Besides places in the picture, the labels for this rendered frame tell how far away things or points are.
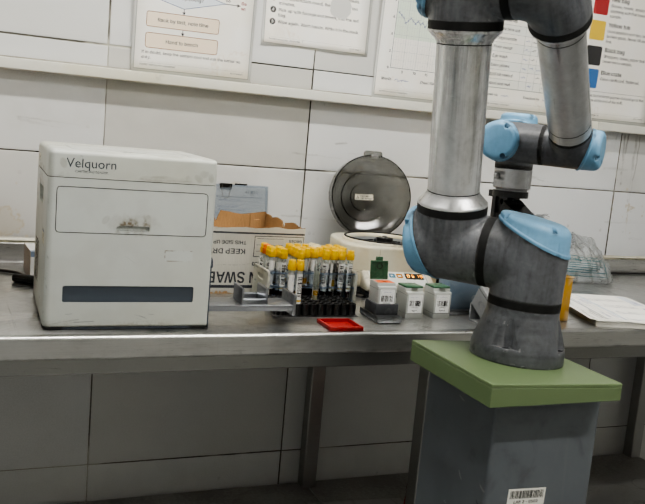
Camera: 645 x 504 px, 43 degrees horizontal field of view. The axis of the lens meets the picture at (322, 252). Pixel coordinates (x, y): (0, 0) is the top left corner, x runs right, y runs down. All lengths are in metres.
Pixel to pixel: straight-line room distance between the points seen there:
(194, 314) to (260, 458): 0.93
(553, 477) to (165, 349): 0.67
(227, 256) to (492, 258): 0.67
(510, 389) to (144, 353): 0.61
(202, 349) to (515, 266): 0.55
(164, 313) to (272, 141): 0.81
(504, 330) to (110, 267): 0.65
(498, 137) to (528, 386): 0.52
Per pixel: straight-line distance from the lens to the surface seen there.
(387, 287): 1.64
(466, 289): 1.81
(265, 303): 1.52
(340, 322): 1.60
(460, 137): 1.31
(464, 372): 1.25
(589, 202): 2.67
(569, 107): 1.43
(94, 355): 1.41
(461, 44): 1.29
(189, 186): 1.43
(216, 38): 2.09
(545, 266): 1.31
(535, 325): 1.32
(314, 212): 2.19
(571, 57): 1.35
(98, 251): 1.41
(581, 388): 1.29
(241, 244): 1.77
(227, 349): 1.46
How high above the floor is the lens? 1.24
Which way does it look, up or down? 8 degrees down
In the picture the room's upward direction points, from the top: 5 degrees clockwise
